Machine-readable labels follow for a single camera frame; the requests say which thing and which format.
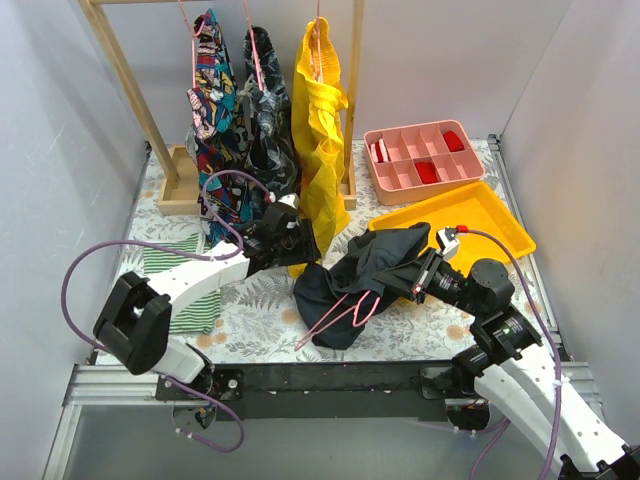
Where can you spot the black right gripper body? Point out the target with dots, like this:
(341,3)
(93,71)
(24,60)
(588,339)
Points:
(420,276)

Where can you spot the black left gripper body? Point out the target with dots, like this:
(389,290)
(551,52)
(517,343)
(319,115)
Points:
(304,242)

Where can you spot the dark navy shorts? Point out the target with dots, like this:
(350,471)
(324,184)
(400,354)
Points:
(318,288)

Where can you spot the pink wire hanger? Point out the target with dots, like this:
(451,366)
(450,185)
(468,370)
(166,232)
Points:
(331,317)

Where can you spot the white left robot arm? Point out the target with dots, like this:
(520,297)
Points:
(135,321)

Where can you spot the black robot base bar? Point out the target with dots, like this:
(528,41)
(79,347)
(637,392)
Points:
(428,391)

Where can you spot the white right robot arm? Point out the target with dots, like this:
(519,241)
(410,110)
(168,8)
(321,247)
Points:
(510,366)

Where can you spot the colourful comic print shorts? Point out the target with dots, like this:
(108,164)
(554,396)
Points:
(218,138)

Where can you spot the black floral print shorts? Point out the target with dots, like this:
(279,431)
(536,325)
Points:
(272,157)

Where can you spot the yellow shorts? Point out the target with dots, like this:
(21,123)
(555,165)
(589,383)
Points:
(318,137)

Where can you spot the pink hanger under floral shorts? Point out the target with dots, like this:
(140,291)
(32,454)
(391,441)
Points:
(254,50)

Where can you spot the pink hanger under yellow shorts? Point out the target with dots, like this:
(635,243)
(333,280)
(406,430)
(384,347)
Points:
(318,61)

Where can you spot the yellow plastic tray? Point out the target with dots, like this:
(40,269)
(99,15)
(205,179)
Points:
(475,206)

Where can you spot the red rolled cloth front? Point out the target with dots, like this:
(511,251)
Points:
(427,172)

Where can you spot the floral patterned table mat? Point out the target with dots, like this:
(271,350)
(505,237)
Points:
(259,322)

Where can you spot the pink compartment organizer box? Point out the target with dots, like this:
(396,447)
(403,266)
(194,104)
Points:
(397,182)

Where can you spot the red rolled cloth back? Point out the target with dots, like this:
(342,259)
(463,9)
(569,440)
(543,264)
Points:
(453,142)

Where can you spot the red white rolled cloth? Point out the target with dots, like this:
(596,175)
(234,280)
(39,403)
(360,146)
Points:
(379,152)

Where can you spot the green white striped cloth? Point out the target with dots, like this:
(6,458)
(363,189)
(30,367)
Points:
(200,316)

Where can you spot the wooden clothes rack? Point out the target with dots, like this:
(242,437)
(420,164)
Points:
(178,190)

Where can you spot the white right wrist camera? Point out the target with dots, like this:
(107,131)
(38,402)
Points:
(448,241)

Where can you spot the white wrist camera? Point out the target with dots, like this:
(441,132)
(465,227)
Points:
(291,199)
(448,241)

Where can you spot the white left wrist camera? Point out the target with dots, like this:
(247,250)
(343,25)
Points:
(291,199)

